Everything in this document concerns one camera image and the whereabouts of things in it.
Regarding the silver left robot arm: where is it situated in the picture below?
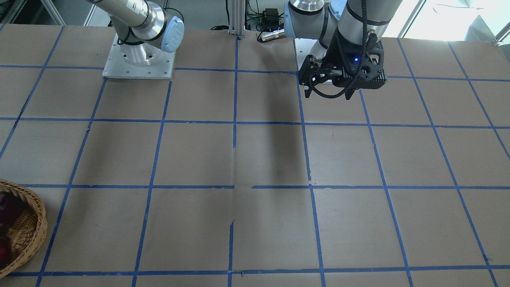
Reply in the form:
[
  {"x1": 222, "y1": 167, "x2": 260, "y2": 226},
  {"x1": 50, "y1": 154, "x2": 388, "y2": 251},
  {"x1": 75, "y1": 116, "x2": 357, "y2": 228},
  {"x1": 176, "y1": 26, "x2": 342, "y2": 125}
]
[{"x1": 283, "y1": 0, "x2": 402, "y2": 100}]

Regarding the dark red apple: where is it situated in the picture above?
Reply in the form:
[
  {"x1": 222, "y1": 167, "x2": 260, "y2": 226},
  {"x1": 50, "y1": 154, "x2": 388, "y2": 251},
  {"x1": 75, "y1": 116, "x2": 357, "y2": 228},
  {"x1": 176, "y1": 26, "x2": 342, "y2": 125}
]
[{"x1": 0, "y1": 191, "x2": 24, "y2": 224}]

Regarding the aluminium frame post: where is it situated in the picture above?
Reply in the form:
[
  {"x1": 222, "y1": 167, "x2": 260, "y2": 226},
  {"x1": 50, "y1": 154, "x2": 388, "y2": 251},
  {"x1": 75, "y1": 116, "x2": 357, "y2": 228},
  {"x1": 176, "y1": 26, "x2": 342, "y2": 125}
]
[{"x1": 226, "y1": 0, "x2": 247, "y2": 38}]

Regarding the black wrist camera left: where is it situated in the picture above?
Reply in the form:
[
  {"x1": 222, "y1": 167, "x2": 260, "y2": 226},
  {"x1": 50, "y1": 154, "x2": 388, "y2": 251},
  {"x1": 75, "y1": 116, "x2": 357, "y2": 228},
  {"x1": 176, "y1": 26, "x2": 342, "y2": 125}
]
[{"x1": 332, "y1": 39, "x2": 387, "y2": 89}]

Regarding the woven wicker basket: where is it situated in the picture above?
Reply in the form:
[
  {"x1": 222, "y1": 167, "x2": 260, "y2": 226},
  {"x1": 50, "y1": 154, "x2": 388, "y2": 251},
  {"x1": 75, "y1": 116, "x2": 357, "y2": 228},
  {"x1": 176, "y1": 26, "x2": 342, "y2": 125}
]
[{"x1": 1, "y1": 179, "x2": 48, "y2": 277}]

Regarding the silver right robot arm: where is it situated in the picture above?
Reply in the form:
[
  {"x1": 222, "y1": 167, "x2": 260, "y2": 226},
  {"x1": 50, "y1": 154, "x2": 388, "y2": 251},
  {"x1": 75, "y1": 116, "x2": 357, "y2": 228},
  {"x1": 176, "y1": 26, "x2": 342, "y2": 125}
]
[{"x1": 89, "y1": 0, "x2": 185, "y2": 53}]

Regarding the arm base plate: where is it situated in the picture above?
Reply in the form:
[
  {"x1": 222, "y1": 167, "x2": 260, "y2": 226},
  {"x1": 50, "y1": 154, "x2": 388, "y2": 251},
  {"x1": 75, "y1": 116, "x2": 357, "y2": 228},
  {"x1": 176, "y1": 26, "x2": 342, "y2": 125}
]
[
  {"x1": 102, "y1": 35, "x2": 175, "y2": 80},
  {"x1": 294, "y1": 38, "x2": 326, "y2": 72}
]

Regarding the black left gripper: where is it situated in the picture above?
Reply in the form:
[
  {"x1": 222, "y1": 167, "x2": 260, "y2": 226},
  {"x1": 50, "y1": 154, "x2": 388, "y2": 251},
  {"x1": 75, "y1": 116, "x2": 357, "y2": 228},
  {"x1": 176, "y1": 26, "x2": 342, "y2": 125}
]
[{"x1": 298, "y1": 34, "x2": 375, "y2": 100}]

